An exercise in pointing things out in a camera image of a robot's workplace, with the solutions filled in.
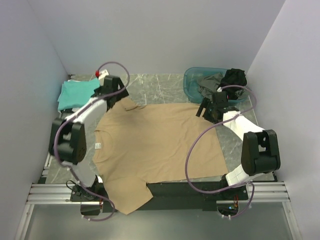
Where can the black t shirt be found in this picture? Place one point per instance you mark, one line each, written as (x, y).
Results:
(237, 77)

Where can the grey t shirt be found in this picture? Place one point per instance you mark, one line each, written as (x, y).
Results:
(207, 85)

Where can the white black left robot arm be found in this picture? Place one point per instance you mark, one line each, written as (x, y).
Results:
(68, 143)

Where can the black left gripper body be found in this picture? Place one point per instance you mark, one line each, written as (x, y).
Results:
(121, 94)

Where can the teal plastic basket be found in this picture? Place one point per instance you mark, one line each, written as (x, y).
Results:
(190, 86)

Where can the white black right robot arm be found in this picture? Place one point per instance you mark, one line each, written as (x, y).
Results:
(260, 151)

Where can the tan t shirt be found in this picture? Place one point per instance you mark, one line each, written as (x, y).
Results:
(137, 145)

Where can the folded teal t shirt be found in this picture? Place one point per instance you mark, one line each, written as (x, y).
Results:
(75, 94)

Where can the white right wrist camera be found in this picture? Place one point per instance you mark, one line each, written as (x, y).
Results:
(220, 89)

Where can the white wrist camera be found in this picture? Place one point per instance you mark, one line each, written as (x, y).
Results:
(101, 75)
(220, 89)

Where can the black base crossbar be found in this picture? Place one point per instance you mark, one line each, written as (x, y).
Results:
(167, 196)

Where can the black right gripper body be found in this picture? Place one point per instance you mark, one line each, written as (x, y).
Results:
(209, 114)

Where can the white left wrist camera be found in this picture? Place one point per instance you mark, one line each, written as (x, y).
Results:
(101, 75)

